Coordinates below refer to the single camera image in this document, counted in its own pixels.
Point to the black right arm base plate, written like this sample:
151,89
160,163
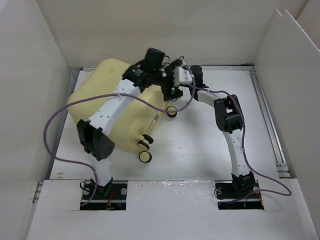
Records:
229,199

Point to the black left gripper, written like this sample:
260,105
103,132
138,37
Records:
166,91

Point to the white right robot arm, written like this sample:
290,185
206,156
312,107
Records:
229,120

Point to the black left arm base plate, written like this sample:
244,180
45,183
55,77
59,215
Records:
112,197

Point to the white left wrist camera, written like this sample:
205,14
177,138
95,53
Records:
181,76

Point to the yellow suitcase with black lining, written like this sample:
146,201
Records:
95,100

